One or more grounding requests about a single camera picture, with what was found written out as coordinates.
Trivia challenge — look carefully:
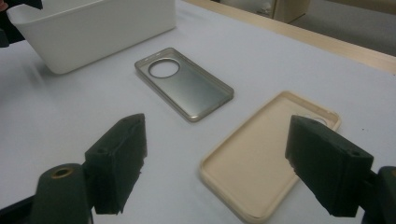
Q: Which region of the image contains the wooden shelf unit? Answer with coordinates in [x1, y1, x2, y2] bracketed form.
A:
[218, 0, 396, 24]

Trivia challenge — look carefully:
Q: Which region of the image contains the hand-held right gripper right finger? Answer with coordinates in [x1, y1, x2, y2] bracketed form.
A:
[284, 114, 375, 218]

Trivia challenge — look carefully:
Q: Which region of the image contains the white plastic bin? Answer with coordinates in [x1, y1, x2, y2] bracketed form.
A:
[7, 0, 177, 75]

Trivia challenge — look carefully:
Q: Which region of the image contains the grey phone case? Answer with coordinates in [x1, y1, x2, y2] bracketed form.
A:
[134, 47, 235, 123]

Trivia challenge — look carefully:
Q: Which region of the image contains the white table cover sheet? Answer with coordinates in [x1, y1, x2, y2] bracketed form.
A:
[0, 0, 396, 224]

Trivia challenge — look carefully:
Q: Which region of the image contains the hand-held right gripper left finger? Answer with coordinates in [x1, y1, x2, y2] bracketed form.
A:
[83, 113, 149, 216]

